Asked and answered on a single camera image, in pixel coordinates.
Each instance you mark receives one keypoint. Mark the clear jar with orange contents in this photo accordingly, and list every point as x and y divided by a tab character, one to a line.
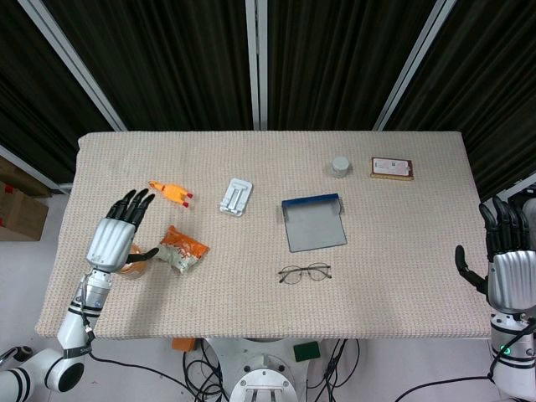
136	268

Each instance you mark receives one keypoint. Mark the thin-framed eyeglasses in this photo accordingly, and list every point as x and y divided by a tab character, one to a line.
289	275

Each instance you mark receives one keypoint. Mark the flat red packet box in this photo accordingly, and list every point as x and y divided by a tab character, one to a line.
392	168

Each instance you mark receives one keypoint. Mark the small orange block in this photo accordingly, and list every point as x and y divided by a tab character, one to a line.
183	345

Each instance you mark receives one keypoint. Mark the upright white frame post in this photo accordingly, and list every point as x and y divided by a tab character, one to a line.
256	63

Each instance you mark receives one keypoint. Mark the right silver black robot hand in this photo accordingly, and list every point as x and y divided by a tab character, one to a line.
511	276

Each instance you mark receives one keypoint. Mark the orange white snack bag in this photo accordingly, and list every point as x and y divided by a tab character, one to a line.
182	251

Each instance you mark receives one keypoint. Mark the small white lidded jar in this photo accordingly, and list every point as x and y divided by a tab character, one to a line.
340	166

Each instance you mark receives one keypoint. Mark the slanted white frame post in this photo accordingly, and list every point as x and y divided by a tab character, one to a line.
412	67
75	67

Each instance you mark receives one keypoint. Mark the yellow rubber chicken toy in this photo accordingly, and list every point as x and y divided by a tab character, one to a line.
169	191

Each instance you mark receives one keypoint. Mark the white phone stand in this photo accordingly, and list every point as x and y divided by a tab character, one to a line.
236	197

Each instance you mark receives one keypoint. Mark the beige waffle tablecloth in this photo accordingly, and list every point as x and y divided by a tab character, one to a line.
251	293

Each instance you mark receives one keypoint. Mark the small green block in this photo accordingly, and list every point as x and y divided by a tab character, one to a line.
307	352

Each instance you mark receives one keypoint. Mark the black curtain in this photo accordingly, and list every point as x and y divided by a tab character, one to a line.
176	63

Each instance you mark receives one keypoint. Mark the white grey robot base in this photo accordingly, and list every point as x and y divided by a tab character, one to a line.
264	377

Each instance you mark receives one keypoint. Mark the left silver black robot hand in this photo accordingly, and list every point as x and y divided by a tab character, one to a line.
111	240

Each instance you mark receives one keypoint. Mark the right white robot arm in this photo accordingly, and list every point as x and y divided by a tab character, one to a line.
517	360

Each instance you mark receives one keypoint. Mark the brown cardboard box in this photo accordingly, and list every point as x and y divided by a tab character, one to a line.
19	213

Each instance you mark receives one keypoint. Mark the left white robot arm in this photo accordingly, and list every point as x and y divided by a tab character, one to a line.
71	326

